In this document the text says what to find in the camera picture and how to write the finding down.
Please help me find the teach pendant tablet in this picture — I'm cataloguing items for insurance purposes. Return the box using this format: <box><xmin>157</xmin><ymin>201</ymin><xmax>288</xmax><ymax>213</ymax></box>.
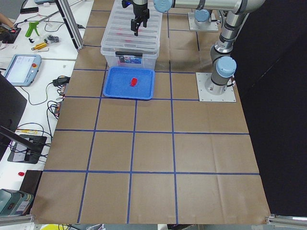
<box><xmin>4</xmin><ymin>54</ymin><xmax>42</xmax><ymax>87</ymax></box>

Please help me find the green handled tool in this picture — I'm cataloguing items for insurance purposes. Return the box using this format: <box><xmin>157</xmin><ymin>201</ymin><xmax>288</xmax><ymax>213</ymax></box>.
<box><xmin>25</xmin><ymin>21</ymin><xmax>40</xmax><ymax>38</ymax></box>

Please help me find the red block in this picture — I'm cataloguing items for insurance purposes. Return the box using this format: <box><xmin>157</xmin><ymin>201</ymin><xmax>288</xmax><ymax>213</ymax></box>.
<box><xmin>130</xmin><ymin>77</ymin><xmax>138</xmax><ymax>87</ymax></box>

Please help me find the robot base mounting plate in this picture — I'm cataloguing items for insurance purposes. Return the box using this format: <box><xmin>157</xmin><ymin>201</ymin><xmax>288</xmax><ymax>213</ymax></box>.
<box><xmin>196</xmin><ymin>72</ymin><xmax>236</xmax><ymax>103</ymax></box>

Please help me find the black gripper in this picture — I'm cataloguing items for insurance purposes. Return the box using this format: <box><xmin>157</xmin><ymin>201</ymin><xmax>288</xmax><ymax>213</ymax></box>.
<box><xmin>121</xmin><ymin>0</ymin><xmax>150</xmax><ymax>36</ymax></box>

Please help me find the black power adapter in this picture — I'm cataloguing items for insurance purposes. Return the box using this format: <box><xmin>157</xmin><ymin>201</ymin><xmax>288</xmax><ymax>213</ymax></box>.
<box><xmin>52</xmin><ymin>76</ymin><xmax>71</xmax><ymax>87</ymax></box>

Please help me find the clear plastic storage box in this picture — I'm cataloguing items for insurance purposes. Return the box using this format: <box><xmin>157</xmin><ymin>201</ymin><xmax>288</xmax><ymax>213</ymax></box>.
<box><xmin>100</xmin><ymin>45</ymin><xmax>160</xmax><ymax>69</ymax></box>

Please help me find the aluminium frame post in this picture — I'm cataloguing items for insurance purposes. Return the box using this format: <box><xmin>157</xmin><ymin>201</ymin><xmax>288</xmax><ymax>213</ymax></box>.
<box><xmin>55</xmin><ymin>0</ymin><xmax>84</xmax><ymax>51</ymax></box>

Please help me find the blue plastic tray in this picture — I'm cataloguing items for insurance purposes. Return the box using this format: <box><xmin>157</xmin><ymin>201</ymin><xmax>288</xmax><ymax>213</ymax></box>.
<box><xmin>103</xmin><ymin>67</ymin><xmax>155</xmax><ymax>100</ymax></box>

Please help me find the clear plastic box lid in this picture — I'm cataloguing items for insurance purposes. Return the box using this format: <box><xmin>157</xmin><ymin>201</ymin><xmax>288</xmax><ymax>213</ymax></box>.
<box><xmin>100</xmin><ymin>0</ymin><xmax>163</xmax><ymax>55</ymax></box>

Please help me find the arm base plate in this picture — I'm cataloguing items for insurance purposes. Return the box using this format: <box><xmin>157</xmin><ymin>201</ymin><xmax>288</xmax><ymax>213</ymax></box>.
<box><xmin>188</xmin><ymin>12</ymin><xmax>219</xmax><ymax>33</ymax></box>

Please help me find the black box latch handle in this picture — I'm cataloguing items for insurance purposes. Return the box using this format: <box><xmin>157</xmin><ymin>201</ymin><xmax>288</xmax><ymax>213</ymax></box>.
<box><xmin>115</xmin><ymin>51</ymin><xmax>143</xmax><ymax>58</ymax></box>

